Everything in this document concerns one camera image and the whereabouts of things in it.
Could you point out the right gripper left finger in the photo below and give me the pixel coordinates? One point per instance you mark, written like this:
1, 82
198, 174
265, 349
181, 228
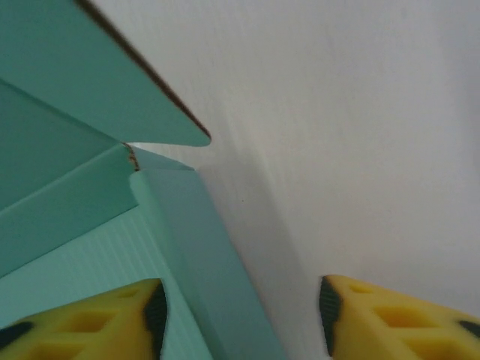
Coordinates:
86, 326

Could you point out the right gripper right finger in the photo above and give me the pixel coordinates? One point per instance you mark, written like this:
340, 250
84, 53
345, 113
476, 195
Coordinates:
393, 322

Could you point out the teal paper box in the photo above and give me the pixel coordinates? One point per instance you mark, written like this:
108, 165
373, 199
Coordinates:
93, 187

